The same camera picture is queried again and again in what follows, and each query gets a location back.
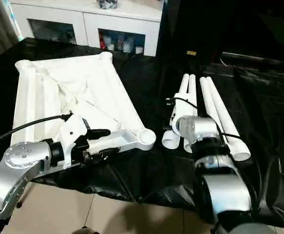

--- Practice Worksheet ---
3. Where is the white plastic table leg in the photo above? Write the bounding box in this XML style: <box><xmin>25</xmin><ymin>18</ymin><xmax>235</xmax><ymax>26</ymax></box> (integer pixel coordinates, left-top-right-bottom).
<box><xmin>199</xmin><ymin>77</ymin><xmax>232</xmax><ymax>156</ymax></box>
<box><xmin>183</xmin><ymin>74</ymin><xmax>198</xmax><ymax>154</ymax></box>
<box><xmin>161</xmin><ymin>74</ymin><xmax>190</xmax><ymax>149</ymax></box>
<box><xmin>206</xmin><ymin>76</ymin><xmax>251</xmax><ymax>162</ymax></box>

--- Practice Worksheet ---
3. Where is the grey rounded object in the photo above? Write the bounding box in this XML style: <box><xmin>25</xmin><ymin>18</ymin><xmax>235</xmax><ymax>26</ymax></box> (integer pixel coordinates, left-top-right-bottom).
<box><xmin>73</xmin><ymin>225</ymin><xmax>96</xmax><ymax>234</ymax></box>

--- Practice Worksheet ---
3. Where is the dark patterned bundle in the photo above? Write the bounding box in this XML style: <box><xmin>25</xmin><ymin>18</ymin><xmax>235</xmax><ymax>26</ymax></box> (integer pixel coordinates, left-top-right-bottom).
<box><xmin>96</xmin><ymin>0</ymin><xmax>118</xmax><ymax>9</ymax></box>

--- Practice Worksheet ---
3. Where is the white plastic table top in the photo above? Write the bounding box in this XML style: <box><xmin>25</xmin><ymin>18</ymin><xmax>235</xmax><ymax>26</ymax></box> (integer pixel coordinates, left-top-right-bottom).
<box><xmin>11</xmin><ymin>52</ymin><xmax>156</xmax><ymax>156</ymax></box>

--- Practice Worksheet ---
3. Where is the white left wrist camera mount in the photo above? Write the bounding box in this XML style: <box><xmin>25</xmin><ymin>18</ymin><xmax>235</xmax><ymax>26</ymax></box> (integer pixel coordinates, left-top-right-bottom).
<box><xmin>58</xmin><ymin>114</ymin><xmax>90</xmax><ymax>169</ymax></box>

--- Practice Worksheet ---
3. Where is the white glass door cabinet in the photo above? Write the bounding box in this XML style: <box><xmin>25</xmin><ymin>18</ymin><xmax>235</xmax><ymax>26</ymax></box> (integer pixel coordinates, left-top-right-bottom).
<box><xmin>10</xmin><ymin>0</ymin><xmax>166</xmax><ymax>57</ymax></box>

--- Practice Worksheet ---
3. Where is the black glossy mat cloth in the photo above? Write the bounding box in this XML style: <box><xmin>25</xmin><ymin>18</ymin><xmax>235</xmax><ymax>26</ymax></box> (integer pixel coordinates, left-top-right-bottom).
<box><xmin>0</xmin><ymin>36</ymin><xmax>284</xmax><ymax>230</ymax></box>

